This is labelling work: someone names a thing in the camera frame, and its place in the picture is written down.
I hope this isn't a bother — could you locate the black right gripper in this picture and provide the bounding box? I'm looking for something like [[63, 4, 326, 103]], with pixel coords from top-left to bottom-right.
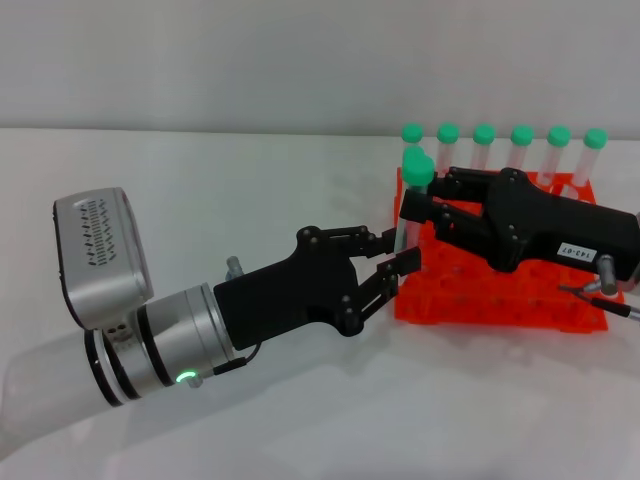
[[397, 166, 640, 297]]

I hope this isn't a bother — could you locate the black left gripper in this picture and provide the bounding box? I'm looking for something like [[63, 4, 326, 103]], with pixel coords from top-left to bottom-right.
[[213, 224, 424, 352]]

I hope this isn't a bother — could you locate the orange plastic test tube rack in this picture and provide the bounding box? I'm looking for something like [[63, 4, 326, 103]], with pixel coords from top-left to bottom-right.
[[393, 167, 611, 335]]

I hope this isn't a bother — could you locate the silver plug on right gripper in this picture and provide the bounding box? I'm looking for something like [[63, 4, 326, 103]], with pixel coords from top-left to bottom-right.
[[596, 254, 623, 298]]

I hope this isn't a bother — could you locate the thin black left gripper cable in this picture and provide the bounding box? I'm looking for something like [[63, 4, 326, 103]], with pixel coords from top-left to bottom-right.
[[212, 342, 262, 377]]

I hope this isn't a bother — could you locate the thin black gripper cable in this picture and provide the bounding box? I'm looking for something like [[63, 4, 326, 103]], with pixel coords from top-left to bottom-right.
[[557, 281, 640, 322], [212, 342, 262, 377]]

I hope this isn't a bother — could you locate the thin black right gripper cable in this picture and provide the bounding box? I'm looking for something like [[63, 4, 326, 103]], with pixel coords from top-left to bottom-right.
[[557, 281, 640, 322]]

